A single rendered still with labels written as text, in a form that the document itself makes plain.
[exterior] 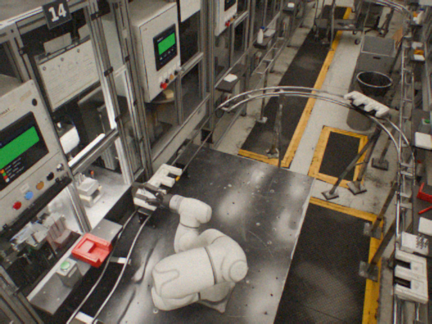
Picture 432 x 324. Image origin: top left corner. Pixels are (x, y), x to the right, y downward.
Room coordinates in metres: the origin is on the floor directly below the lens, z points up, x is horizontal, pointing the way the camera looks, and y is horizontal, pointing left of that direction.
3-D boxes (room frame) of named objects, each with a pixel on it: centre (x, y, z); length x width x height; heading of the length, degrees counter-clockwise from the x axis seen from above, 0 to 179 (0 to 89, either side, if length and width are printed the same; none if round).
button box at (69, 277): (0.86, 0.70, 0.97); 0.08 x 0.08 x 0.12; 68
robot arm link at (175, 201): (1.16, 0.20, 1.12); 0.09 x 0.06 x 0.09; 158
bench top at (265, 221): (1.34, 0.04, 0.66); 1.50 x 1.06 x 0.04; 158
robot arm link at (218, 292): (0.91, 0.01, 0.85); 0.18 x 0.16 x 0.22; 110
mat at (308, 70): (5.47, -1.60, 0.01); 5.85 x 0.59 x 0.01; 158
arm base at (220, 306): (0.94, 0.00, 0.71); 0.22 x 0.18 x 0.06; 158
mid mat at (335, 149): (2.90, -1.37, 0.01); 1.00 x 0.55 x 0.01; 158
